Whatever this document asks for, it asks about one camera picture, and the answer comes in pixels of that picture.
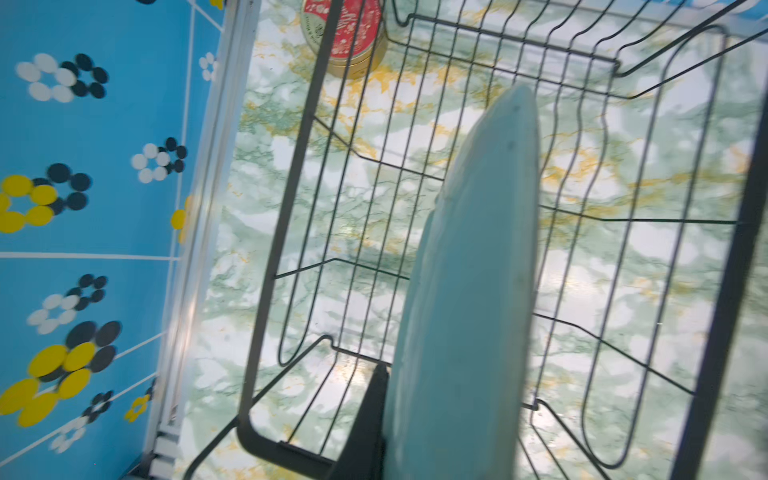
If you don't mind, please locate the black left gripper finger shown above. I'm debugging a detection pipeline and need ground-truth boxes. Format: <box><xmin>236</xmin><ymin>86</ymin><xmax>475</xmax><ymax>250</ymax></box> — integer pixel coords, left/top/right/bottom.
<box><xmin>328</xmin><ymin>364</ymin><xmax>389</xmax><ymax>480</ymax></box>

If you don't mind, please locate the blue patterned grey plate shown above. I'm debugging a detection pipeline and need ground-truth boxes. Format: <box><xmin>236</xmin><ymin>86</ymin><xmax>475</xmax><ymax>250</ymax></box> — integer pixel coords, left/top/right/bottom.
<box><xmin>383</xmin><ymin>85</ymin><xmax>540</xmax><ymax>479</ymax></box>

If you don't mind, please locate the black wire dish rack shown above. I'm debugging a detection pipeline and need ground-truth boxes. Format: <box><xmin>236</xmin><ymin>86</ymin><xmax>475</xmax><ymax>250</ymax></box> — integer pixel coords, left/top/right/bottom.
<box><xmin>179</xmin><ymin>1</ymin><xmax>767</xmax><ymax>479</ymax></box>

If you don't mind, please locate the red tape roll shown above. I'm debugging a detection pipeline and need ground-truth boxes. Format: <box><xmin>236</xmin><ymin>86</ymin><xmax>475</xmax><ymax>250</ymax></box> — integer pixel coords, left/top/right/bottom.
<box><xmin>299</xmin><ymin>0</ymin><xmax>387</xmax><ymax>80</ymax></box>

